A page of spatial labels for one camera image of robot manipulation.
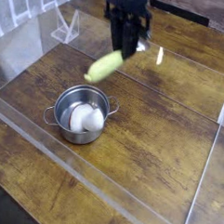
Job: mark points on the small steel pot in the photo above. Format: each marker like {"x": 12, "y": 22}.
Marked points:
{"x": 59, "y": 114}

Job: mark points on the clear acrylic enclosure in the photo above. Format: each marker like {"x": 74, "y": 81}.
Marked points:
{"x": 160, "y": 158}

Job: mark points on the white mushroom toy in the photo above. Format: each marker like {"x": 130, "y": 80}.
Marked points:
{"x": 84, "y": 117}

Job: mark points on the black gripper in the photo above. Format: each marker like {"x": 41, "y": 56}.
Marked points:
{"x": 125, "y": 35}

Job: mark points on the black bar on wall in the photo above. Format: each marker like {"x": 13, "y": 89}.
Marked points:
{"x": 180, "y": 12}

